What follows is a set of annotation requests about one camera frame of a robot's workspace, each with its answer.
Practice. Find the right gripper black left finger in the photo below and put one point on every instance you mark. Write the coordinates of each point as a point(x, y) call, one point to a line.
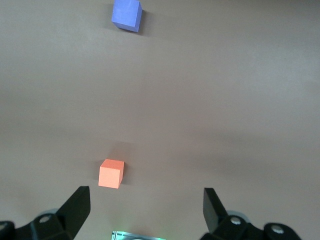
point(67, 215)

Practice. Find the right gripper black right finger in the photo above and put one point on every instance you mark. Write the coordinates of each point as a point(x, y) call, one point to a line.
point(215, 215)

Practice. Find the orange foam block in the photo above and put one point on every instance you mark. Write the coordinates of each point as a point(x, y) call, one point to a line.
point(110, 175)

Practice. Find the purple foam block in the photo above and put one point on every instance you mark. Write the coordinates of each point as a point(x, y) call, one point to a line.
point(126, 13)

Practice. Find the brown paper table cover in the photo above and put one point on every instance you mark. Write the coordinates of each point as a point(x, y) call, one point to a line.
point(200, 100)

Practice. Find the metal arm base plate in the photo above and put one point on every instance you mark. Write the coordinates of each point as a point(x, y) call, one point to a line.
point(125, 235)

